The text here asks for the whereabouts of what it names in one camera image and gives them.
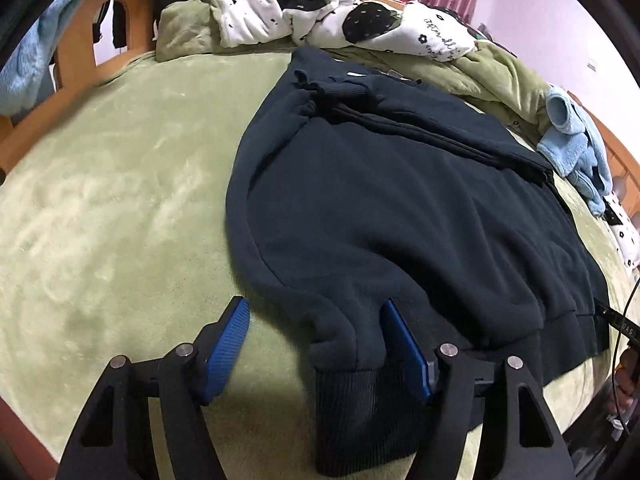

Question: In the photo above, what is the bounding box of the black sweatshirt with white print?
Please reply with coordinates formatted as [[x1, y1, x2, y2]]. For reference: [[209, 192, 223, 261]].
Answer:
[[226, 47, 608, 477]]

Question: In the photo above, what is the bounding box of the person's left hand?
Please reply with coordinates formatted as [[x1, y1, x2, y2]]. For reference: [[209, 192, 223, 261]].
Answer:
[[608, 347, 639, 414]]

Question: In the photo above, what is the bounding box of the green fleece bed sheet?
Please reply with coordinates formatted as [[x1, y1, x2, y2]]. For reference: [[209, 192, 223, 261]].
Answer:
[[0, 49, 640, 480]]

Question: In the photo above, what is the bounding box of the white pillow with black flowers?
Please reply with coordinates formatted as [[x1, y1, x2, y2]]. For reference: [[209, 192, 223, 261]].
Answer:
[[604, 192, 639, 271]]

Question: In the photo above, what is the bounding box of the light blue fleece garment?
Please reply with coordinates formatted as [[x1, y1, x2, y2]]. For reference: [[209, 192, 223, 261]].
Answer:
[[536, 86, 613, 217]]

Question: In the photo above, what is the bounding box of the light blue towel on footboard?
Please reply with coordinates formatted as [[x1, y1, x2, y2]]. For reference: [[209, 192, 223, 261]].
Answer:
[[1, 0, 82, 116]]

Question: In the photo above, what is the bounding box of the green fleece blanket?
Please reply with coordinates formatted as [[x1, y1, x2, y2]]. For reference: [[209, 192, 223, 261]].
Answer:
[[156, 0, 550, 143]]

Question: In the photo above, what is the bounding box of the white quilt with black strawberries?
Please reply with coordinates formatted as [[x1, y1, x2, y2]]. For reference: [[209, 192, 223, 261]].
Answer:
[[206, 0, 475, 62]]

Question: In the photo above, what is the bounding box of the wooden bed frame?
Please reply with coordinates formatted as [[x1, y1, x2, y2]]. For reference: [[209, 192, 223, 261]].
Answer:
[[0, 0, 640, 241]]

